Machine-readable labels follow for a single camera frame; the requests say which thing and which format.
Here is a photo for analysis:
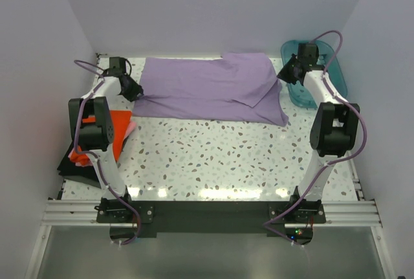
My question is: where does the orange folded t shirt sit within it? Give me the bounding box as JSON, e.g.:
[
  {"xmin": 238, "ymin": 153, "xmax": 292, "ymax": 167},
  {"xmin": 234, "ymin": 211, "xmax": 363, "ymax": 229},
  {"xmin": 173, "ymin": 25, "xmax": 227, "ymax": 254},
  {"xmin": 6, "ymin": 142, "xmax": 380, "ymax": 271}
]
[{"xmin": 67, "ymin": 110, "xmax": 136, "ymax": 167}]

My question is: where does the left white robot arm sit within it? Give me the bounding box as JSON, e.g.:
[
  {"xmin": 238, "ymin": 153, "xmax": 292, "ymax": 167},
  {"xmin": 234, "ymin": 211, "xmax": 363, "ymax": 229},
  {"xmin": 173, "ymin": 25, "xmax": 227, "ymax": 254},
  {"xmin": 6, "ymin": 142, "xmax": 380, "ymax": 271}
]
[{"xmin": 68, "ymin": 57, "xmax": 144, "ymax": 222}]

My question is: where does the lavender t shirt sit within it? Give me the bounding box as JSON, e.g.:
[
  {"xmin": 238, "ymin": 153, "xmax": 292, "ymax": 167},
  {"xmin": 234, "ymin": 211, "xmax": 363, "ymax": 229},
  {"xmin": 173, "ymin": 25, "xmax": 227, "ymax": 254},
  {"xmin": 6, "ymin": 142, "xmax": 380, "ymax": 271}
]
[{"xmin": 133, "ymin": 53, "xmax": 289, "ymax": 126}]

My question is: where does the aluminium frame rail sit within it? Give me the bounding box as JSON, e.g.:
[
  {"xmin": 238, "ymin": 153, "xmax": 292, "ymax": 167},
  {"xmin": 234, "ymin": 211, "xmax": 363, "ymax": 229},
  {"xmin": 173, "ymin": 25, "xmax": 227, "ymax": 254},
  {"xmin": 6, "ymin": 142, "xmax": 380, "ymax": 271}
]
[{"xmin": 41, "ymin": 200, "xmax": 382, "ymax": 227}]

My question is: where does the teal plastic basket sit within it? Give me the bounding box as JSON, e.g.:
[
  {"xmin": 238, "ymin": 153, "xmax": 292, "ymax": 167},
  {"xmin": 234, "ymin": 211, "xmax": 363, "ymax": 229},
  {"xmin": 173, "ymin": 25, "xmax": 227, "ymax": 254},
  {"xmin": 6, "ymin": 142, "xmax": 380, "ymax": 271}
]
[{"xmin": 281, "ymin": 40, "xmax": 348, "ymax": 109}]

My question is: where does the black folded t shirt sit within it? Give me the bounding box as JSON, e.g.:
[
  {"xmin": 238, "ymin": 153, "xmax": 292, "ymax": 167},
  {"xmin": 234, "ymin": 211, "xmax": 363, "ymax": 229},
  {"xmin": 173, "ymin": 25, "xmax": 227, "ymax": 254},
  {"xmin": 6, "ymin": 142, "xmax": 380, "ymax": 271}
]
[{"xmin": 58, "ymin": 143, "xmax": 101, "ymax": 188}]

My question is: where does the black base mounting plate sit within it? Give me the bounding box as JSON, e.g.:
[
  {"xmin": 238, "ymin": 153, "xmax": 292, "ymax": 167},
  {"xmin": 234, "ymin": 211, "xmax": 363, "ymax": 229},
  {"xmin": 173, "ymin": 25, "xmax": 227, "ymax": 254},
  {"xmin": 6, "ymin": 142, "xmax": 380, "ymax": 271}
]
[{"xmin": 95, "ymin": 199, "xmax": 327, "ymax": 240}]

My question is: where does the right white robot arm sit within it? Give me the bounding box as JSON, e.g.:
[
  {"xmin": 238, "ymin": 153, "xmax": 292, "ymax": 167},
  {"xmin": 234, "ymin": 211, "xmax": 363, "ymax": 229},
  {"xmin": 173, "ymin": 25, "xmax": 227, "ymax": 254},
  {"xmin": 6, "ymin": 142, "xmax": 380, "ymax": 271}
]
[{"xmin": 278, "ymin": 43, "xmax": 360, "ymax": 223}]

